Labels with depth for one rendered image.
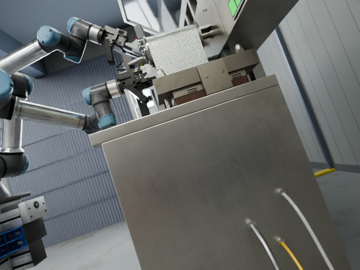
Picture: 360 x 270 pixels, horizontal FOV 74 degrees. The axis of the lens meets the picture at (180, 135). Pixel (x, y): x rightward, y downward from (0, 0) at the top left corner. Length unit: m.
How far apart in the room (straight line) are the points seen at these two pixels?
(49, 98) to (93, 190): 1.84
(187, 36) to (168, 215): 0.78
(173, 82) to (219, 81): 0.16
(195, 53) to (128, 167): 0.62
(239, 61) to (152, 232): 0.67
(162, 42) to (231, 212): 0.78
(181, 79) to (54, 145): 4.04
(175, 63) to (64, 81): 3.88
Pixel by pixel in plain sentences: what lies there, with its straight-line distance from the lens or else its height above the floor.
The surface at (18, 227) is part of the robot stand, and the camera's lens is 1.25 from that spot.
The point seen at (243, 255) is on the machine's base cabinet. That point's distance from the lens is 0.86.
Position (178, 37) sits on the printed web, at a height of 1.25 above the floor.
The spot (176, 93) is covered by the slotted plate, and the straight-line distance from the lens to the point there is 0.87.
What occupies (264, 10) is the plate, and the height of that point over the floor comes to 1.14.
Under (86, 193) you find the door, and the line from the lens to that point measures 4.55.
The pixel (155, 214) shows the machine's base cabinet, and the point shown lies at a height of 0.59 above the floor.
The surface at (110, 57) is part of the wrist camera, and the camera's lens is 1.18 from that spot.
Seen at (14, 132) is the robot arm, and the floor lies 1.12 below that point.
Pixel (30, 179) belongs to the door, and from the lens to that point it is 4.98.
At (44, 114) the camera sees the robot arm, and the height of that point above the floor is 1.07.
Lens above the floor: 0.74
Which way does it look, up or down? 5 degrees up
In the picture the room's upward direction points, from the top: 19 degrees counter-clockwise
